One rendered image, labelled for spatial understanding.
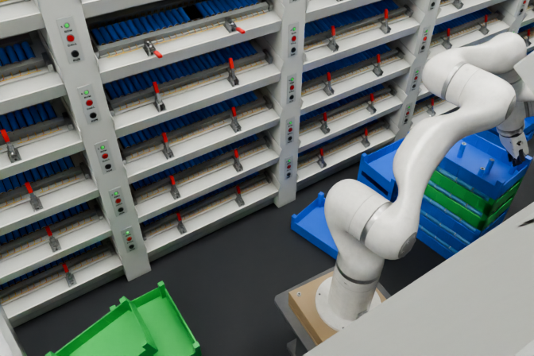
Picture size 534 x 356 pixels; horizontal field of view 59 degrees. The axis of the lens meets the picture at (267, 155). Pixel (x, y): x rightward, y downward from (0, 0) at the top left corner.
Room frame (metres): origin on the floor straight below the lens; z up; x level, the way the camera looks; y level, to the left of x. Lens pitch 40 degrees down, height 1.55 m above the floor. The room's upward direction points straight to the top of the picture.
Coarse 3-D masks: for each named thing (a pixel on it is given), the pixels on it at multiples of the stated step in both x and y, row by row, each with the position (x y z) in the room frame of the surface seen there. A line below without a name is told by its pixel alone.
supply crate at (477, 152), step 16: (480, 144) 1.38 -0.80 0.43; (448, 160) 1.27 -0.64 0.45; (464, 160) 1.32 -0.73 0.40; (480, 160) 1.32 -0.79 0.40; (496, 160) 1.32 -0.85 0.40; (528, 160) 1.24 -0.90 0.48; (464, 176) 1.21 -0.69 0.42; (480, 176) 1.18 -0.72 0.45; (496, 176) 1.23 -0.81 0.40; (512, 176) 1.23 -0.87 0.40; (496, 192) 1.12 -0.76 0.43
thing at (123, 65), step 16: (160, 0) 1.42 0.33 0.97; (272, 0) 1.51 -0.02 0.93; (272, 16) 1.47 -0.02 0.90; (208, 32) 1.35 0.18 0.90; (224, 32) 1.36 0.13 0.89; (256, 32) 1.41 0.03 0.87; (272, 32) 1.45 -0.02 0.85; (96, 48) 1.18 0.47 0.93; (160, 48) 1.25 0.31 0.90; (176, 48) 1.26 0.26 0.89; (192, 48) 1.29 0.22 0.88; (208, 48) 1.32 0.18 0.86; (112, 64) 1.17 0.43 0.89; (128, 64) 1.17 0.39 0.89; (144, 64) 1.20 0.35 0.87; (160, 64) 1.24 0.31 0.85; (112, 80) 1.16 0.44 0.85
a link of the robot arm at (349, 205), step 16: (336, 192) 0.81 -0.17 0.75; (352, 192) 0.80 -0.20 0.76; (368, 192) 0.80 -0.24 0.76; (336, 208) 0.78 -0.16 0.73; (352, 208) 0.76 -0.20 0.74; (368, 208) 0.75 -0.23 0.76; (336, 224) 0.77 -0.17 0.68; (352, 224) 0.74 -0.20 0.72; (336, 240) 0.76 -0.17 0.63; (352, 240) 0.77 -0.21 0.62; (352, 256) 0.73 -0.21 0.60; (368, 256) 0.74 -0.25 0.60; (352, 272) 0.71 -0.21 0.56; (368, 272) 0.71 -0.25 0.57
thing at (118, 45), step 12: (228, 12) 1.42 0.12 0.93; (240, 12) 1.43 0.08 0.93; (252, 12) 1.46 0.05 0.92; (192, 24) 1.34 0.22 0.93; (204, 24) 1.36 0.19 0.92; (144, 36) 1.26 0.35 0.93; (156, 36) 1.27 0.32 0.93; (168, 36) 1.29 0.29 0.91; (108, 48) 1.19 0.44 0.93; (120, 48) 1.22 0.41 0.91
